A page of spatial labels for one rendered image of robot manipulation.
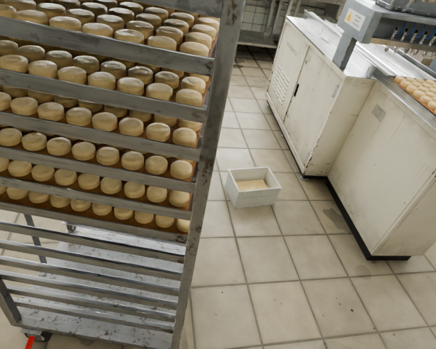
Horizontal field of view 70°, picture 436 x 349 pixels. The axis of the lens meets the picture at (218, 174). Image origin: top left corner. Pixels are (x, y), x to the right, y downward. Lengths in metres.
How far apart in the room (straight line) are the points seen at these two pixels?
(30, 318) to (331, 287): 1.41
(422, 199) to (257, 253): 0.87
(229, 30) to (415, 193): 1.43
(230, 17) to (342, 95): 1.62
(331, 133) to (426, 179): 0.71
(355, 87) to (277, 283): 1.21
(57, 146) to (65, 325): 0.83
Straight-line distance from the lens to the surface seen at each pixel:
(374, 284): 2.02
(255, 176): 2.18
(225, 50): 0.49
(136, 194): 0.78
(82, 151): 0.76
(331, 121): 2.12
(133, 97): 0.59
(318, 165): 2.32
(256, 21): 5.05
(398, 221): 1.85
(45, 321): 1.46
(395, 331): 1.93
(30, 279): 1.22
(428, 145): 1.73
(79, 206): 0.89
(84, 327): 1.41
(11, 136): 0.84
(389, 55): 2.58
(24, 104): 0.77
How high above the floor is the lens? 1.42
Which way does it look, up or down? 39 degrees down
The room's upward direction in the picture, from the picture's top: 12 degrees clockwise
